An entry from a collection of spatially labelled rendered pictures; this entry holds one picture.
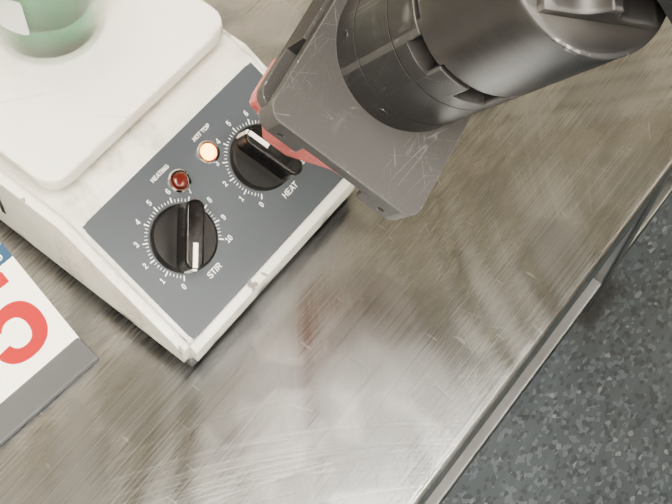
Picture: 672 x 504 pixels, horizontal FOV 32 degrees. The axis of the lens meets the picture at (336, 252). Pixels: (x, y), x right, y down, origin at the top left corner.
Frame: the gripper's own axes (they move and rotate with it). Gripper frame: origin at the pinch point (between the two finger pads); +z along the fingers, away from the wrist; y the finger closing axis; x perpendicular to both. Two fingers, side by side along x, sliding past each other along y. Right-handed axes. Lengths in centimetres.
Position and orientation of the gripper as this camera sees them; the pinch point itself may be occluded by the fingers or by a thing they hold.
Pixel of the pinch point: (303, 106)
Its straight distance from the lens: 50.4
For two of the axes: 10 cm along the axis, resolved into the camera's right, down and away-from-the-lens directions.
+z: -4.3, 1.0, 9.0
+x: 7.7, 5.5, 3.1
